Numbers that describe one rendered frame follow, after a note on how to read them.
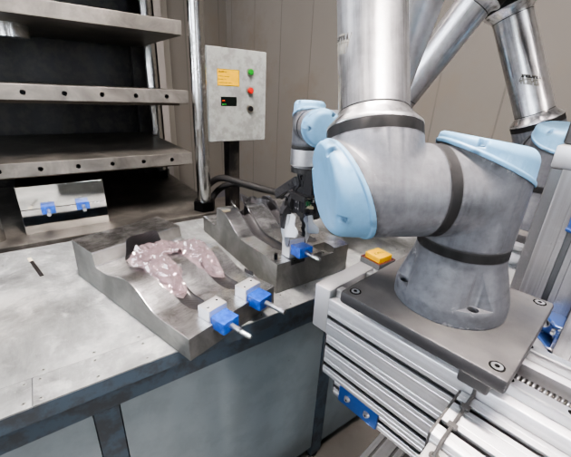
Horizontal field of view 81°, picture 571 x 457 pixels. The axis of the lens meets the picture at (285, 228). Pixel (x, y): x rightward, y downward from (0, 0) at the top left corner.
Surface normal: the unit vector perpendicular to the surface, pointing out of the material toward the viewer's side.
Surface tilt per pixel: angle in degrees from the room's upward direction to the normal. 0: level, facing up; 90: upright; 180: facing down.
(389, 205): 92
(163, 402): 90
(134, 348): 0
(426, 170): 52
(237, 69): 90
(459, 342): 0
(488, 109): 90
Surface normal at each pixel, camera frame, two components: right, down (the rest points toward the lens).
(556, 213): -0.73, 0.23
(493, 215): 0.05, 0.47
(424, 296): -0.71, -0.07
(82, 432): 0.57, 0.33
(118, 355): 0.04, -0.92
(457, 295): -0.36, 0.04
